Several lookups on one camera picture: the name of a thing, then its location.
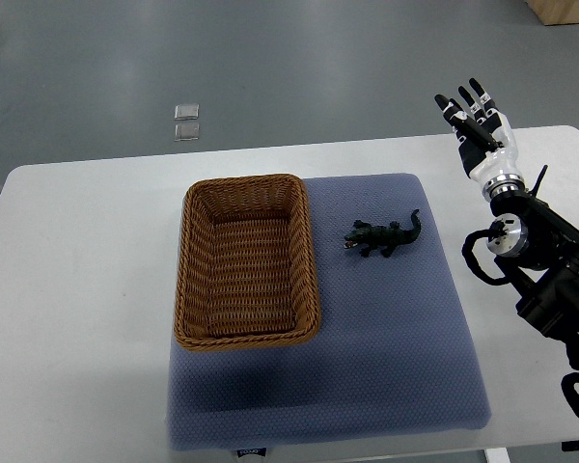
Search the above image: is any upper clear floor plate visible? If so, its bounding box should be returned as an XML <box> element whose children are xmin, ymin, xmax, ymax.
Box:
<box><xmin>174</xmin><ymin>103</ymin><xmax>200</xmax><ymax>121</ymax></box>

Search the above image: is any wooden box corner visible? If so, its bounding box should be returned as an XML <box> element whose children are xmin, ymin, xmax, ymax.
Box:
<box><xmin>526</xmin><ymin>0</ymin><xmax>579</xmax><ymax>26</ymax></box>

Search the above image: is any brown wicker basket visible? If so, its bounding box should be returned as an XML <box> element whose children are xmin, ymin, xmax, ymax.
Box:
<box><xmin>174</xmin><ymin>174</ymin><xmax>321</xmax><ymax>352</ymax></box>

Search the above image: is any blue-grey foam cushion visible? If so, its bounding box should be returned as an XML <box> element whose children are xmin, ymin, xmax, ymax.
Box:
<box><xmin>167</xmin><ymin>174</ymin><xmax>490</xmax><ymax>450</ymax></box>

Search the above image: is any dark toy crocodile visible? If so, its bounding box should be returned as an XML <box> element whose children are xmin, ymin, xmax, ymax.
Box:
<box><xmin>344</xmin><ymin>209</ymin><xmax>422</xmax><ymax>259</ymax></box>

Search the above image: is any white table leg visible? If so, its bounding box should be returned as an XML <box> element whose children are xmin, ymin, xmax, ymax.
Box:
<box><xmin>483</xmin><ymin>448</ymin><xmax>511</xmax><ymax>463</ymax></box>

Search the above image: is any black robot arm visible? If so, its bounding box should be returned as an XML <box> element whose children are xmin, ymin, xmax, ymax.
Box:
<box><xmin>461</xmin><ymin>174</ymin><xmax>579</xmax><ymax>371</ymax></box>

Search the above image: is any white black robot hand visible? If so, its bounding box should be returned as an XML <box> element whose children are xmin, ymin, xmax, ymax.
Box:
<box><xmin>434</xmin><ymin>78</ymin><xmax>525</xmax><ymax>202</ymax></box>

